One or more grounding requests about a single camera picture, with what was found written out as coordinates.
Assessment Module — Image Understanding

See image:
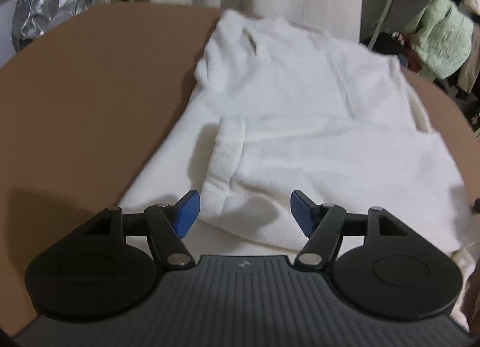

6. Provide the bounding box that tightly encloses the white fleece garment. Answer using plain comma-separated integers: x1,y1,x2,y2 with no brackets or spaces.
120,11,479,254

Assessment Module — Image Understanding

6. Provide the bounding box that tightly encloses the light green towel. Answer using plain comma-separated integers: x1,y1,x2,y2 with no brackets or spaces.
403,0,474,81

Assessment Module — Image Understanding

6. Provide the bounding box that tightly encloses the white cable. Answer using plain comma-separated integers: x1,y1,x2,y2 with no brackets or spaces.
367,0,410,51

